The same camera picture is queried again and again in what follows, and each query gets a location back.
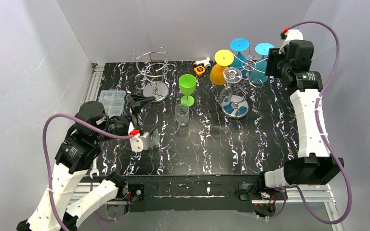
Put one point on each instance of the clear stemless glass centre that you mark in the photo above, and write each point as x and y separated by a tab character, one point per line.
182	114

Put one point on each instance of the orange plastic wine glass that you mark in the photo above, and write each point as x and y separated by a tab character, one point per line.
223	58

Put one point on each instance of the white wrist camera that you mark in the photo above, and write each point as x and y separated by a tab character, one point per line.
140	139
287	35

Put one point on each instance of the clear stemless glass front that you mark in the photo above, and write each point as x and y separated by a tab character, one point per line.
154	139

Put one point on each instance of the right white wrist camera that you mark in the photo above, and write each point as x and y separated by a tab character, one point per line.
287	35

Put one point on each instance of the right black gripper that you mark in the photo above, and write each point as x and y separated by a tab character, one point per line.
274	62

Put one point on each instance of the blue plastic wine glass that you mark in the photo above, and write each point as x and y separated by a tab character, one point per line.
238	45
257	75

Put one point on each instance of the yellow tape measure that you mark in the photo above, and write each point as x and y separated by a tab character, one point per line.
199	70

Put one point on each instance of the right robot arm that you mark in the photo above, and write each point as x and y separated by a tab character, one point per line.
315	164

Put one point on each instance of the clear stemless glass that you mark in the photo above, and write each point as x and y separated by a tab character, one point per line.
154	139
182	114

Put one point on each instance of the green plastic wine glass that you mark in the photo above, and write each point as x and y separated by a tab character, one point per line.
187	84

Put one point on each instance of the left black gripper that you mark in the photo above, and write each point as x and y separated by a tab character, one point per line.
132	118

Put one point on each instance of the silver open-end wrench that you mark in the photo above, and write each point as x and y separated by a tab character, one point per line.
94	172

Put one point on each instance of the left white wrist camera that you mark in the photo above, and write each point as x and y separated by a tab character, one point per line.
140	139

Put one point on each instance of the clear plastic screw box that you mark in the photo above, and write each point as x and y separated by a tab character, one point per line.
113	101

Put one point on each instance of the chrome glass rack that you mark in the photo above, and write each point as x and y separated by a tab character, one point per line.
237	107
154	67

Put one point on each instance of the tall clear champagne flute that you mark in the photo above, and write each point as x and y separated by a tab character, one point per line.
232	77

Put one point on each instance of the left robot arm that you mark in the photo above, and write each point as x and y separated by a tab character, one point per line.
76	154

